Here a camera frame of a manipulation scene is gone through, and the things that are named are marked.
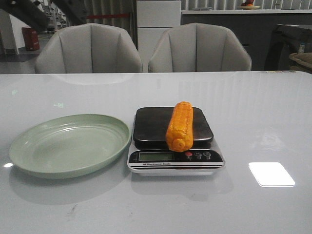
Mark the orange corn cob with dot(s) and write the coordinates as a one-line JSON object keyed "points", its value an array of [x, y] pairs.
{"points": [[179, 134]]}

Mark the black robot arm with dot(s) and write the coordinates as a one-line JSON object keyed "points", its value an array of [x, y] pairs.
{"points": [[27, 12]]}

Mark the black silver kitchen scale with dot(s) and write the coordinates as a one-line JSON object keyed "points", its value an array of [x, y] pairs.
{"points": [[150, 156]]}

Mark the right grey upholstered chair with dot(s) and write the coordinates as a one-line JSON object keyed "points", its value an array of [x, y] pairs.
{"points": [[198, 47]]}

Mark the grey upholstered chair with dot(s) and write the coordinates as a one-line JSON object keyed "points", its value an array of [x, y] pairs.
{"points": [[198, 47], [89, 48]]}

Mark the light green round plate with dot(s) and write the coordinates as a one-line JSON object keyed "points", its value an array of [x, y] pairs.
{"points": [[70, 146]]}

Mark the left grey upholstered chair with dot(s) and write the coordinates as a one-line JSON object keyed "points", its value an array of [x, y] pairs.
{"points": [[89, 48]]}

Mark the white drawer cabinet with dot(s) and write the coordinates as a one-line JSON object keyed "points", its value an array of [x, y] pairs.
{"points": [[153, 18]]}

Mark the grey counter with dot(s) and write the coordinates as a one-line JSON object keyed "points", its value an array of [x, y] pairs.
{"points": [[252, 27]]}

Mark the fruit bowl on counter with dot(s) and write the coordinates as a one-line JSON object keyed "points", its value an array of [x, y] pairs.
{"points": [[248, 5]]}

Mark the red bin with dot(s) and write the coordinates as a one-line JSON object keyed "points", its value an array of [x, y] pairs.
{"points": [[31, 39]]}

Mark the dark glossy side table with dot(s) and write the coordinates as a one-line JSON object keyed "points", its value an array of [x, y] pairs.
{"points": [[285, 40]]}

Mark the beige cushion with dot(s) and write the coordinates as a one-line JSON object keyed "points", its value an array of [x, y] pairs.
{"points": [[301, 62]]}

